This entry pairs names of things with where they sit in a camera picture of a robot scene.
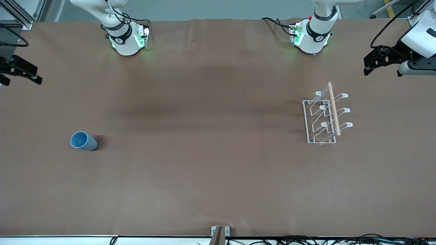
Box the aluminium frame profile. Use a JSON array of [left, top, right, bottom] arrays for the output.
[[408, 0, 436, 27], [0, 0, 47, 30]]

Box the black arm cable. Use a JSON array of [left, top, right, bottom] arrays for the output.
[[370, 0, 423, 49], [0, 22, 30, 47]]

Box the brown table cover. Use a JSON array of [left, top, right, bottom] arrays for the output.
[[0, 18, 436, 238]]

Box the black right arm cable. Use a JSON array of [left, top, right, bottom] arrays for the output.
[[0, 22, 30, 47]]

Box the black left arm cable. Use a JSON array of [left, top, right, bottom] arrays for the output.
[[370, 0, 423, 49]]

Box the blue plastic cup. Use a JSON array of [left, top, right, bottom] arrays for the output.
[[70, 131, 98, 151]]

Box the black cable bundle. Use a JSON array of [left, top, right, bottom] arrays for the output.
[[225, 233, 436, 245]]

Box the grey floor pipe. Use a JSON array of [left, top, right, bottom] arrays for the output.
[[370, 0, 401, 19]]

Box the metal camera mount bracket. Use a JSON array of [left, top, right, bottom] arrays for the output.
[[210, 226, 231, 245]]

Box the white wire cup rack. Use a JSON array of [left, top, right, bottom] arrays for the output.
[[302, 82, 354, 146]]

